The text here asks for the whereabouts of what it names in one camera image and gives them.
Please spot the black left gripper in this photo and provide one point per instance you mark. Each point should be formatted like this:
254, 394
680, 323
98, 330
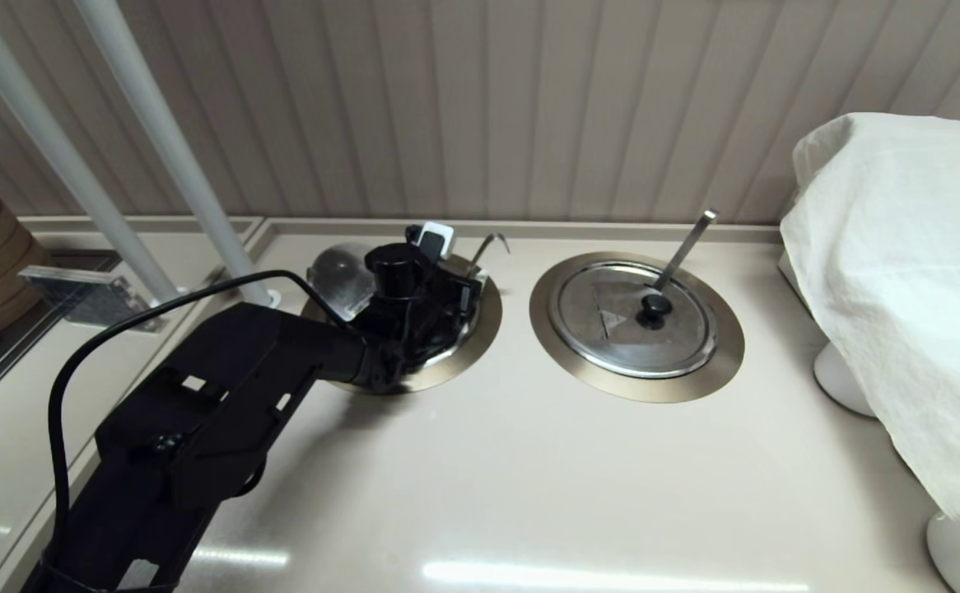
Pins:
414, 329

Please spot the steel lid with black knob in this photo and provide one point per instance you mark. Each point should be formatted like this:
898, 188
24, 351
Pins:
612, 346
340, 280

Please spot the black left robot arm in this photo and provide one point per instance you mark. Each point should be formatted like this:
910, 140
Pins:
200, 412

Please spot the steel pot insert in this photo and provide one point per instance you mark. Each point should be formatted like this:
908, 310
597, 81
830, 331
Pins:
468, 329

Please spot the thick white support pole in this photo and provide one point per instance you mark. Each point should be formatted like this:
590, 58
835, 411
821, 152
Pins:
174, 148

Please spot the clear acrylic sign block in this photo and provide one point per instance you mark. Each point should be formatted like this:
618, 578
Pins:
93, 296

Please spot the thin grey-white support pole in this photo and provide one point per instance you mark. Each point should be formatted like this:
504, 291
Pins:
64, 148

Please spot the white cloth covered appliance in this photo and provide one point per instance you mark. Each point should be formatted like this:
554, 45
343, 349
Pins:
900, 288

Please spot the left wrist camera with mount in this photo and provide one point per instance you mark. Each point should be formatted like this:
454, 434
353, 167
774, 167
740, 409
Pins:
393, 272

